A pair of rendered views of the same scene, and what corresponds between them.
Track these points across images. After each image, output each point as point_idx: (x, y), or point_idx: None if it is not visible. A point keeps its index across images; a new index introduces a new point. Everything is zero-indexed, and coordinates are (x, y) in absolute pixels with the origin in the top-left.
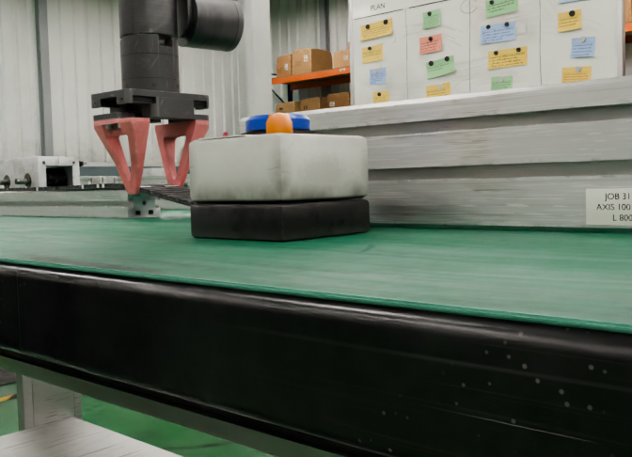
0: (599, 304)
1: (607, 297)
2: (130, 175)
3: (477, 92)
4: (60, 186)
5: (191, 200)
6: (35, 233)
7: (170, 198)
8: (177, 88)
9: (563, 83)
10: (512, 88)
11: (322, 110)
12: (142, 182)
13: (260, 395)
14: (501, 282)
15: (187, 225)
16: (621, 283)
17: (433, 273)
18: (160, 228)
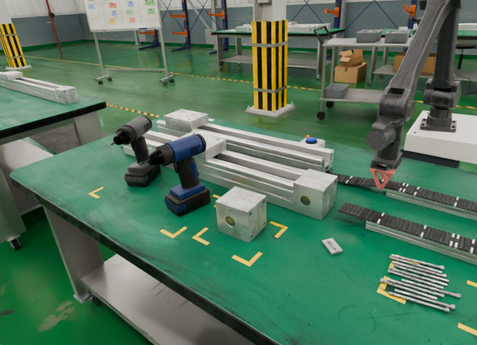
0: (274, 133)
1: (273, 133)
2: (387, 176)
3: (279, 138)
4: (436, 192)
5: (357, 177)
6: (365, 161)
7: (365, 178)
8: (377, 154)
9: (267, 135)
10: (274, 137)
11: (310, 145)
12: (396, 187)
13: None
14: (279, 135)
15: (344, 170)
16: (271, 135)
17: (284, 138)
18: (344, 165)
